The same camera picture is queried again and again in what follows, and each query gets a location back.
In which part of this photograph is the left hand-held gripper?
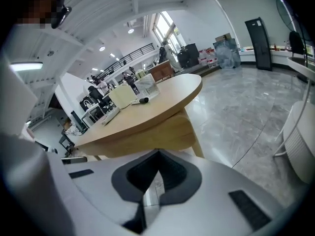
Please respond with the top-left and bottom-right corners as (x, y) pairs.
(35, 141), (88, 166)

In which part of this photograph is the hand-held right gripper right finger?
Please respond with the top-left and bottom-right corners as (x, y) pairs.
(147, 149), (294, 236)

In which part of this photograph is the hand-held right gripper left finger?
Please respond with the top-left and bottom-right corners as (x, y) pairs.
(63, 149), (158, 234)

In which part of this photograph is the wooden coffee table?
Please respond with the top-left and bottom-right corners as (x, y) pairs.
(73, 73), (205, 161)

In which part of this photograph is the marble block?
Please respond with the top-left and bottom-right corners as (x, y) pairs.
(63, 122), (84, 138)

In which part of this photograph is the white metal table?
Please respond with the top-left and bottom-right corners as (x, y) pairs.
(81, 104), (103, 128)

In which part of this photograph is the small white screen device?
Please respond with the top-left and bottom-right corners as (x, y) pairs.
(101, 108), (121, 127)

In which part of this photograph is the beige box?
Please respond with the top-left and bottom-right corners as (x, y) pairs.
(107, 83), (138, 110)

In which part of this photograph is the black and white marker pen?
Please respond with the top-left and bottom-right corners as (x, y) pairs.
(129, 96), (150, 106)

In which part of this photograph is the round white side table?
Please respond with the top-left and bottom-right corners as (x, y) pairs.
(272, 56), (315, 184)

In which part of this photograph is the ceiling tube light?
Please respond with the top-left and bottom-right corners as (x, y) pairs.
(9, 61), (44, 72)

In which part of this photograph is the wooden step platform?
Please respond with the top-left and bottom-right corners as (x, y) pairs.
(183, 64), (221, 78)

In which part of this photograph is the wooden cabinet with white top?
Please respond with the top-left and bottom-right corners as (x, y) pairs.
(149, 59), (175, 84)

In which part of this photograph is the black mezzanine railing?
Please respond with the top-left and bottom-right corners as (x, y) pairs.
(95, 43), (155, 80)

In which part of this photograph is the stack of water bottles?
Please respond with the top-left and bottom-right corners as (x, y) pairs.
(197, 48), (220, 68)

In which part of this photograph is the black cabinet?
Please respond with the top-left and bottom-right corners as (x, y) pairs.
(176, 43), (200, 69)

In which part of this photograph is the grey marble slab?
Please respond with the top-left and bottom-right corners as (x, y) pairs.
(212, 37), (242, 70)

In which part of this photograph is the cardboard box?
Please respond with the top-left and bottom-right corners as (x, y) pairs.
(214, 33), (232, 43)

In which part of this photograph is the black tower appliance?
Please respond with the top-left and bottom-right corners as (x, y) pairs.
(244, 16), (274, 72)

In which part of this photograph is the person's head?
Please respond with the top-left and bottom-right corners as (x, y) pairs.
(13, 0), (72, 30)

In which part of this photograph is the tall window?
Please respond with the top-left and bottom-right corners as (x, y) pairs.
(152, 10), (183, 55)

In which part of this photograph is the black head-worn camera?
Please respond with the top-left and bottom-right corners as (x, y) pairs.
(50, 0), (72, 30)

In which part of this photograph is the white wall counter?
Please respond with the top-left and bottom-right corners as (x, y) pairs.
(239, 47), (296, 68)

